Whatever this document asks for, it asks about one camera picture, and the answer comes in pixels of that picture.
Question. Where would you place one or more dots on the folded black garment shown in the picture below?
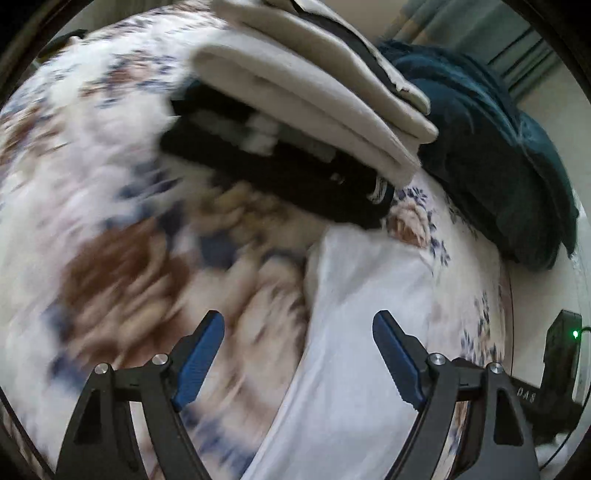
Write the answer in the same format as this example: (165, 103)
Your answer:
(243, 144)

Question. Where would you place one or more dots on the folded beige garment stack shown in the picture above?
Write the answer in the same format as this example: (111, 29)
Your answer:
(300, 63)

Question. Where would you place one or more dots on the dark teal fleece blanket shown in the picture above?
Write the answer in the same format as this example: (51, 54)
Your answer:
(498, 165)

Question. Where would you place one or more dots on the floral bed blanket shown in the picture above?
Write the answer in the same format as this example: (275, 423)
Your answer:
(111, 251)

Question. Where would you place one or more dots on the white cloth garment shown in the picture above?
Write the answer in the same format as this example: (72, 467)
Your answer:
(343, 417)

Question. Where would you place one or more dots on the green striped curtain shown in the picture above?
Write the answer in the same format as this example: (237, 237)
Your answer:
(488, 30)

